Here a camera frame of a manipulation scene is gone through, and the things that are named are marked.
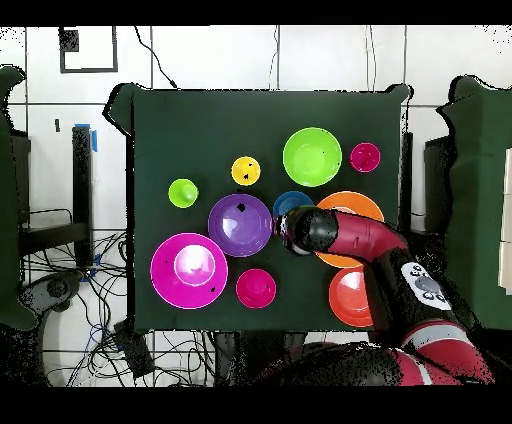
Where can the small blue bowl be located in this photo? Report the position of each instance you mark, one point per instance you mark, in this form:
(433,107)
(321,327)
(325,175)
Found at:
(288,200)

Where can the large orange bowl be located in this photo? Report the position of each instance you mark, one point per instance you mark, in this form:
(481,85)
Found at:
(352,200)

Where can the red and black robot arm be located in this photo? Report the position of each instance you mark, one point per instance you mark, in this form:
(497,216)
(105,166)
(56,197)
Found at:
(360,236)

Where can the purple bowl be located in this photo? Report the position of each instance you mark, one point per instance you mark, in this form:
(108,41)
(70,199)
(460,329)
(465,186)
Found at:
(240,236)

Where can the yellow cup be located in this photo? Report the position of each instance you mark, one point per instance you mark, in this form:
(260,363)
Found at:
(239,171)

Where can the small red-pink bowl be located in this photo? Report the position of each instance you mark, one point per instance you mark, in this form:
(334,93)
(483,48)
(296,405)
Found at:
(256,288)

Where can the lime green cup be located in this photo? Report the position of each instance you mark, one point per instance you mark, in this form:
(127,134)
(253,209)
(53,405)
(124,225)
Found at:
(182,193)

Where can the lime green bowl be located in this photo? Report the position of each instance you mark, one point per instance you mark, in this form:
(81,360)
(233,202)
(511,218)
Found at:
(312,157)

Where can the dark green tablecloth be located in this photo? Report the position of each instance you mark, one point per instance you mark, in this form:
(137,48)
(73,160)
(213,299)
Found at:
(200,128)

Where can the large pink bowl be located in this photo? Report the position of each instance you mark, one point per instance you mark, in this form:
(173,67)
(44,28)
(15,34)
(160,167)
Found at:
(168,280)

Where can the red-pink cup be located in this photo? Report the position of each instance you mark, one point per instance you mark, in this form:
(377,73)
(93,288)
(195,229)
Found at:
(364,157)

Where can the red-orange bowl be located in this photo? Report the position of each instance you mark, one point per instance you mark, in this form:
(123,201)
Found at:
(346,300)

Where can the blue tape strip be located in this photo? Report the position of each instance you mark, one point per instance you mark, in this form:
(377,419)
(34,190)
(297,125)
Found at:
(94,142)

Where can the black floor box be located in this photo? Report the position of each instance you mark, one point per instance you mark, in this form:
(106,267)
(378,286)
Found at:
(134,352)

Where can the black chair base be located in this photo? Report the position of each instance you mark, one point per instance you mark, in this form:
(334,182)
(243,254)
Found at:
(56,288)

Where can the green cloth side table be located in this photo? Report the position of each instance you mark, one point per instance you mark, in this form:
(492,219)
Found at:
(8,200)
(480,200)

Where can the black metal frame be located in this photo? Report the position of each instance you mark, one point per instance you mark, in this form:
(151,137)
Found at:
(438,180)
(82,180)

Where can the black square floor frame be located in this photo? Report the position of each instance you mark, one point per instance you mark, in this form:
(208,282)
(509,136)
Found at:
(68,40)

